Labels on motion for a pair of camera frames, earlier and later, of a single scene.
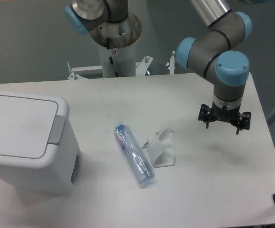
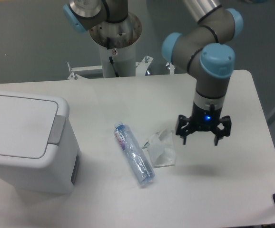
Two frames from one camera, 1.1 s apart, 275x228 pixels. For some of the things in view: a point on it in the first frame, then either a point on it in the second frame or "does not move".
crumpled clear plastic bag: [161, 148] does not move
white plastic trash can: [31, 146] does not move
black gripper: [207, 114] to [203, 119]
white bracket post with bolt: [171, 65] does not move
